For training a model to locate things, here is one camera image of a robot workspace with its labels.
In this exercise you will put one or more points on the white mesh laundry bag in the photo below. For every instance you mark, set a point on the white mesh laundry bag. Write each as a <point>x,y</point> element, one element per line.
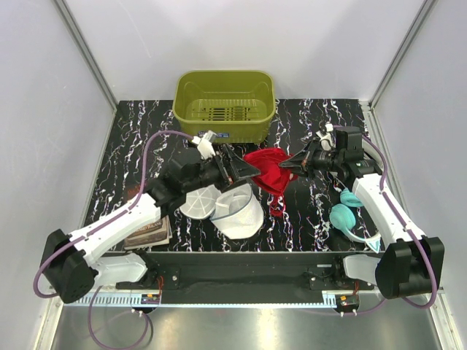
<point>236,213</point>

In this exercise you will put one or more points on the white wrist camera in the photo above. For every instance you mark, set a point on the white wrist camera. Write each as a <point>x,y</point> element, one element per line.
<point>204,144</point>
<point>325,137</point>

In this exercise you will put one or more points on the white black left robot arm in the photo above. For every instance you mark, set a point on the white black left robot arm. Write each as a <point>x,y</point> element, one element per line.
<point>74,263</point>

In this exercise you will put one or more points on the red bra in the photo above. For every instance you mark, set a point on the red bra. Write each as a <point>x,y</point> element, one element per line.
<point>272,178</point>

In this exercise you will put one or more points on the olive green plastic basket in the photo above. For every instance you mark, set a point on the olive green plastic basket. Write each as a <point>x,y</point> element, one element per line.
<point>238,105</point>

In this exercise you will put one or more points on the white slotted cable duct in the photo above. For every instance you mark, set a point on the white slotted cable duct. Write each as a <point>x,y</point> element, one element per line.
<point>119,299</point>

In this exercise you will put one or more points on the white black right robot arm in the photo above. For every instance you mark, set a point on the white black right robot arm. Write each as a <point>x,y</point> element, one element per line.
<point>412,262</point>

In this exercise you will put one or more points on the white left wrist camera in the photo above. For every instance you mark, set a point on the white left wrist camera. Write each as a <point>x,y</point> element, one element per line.
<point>204,144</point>

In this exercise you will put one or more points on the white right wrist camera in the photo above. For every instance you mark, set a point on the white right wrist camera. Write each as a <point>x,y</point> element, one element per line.
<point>325,137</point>

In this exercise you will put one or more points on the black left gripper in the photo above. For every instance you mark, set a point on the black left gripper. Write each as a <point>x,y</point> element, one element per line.
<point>235,170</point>

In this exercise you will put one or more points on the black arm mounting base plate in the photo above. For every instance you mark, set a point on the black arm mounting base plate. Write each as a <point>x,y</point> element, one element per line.
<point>296,299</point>

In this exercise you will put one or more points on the dark orange paperback book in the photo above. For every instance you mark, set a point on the dark orange paperback book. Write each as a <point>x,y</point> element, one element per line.
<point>156,233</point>

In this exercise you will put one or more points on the teal cat-ear headphones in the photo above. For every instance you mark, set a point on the teal cat-ear headphones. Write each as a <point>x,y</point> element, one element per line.
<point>343,219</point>

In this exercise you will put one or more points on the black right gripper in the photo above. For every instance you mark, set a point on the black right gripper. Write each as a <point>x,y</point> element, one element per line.
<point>302,158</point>

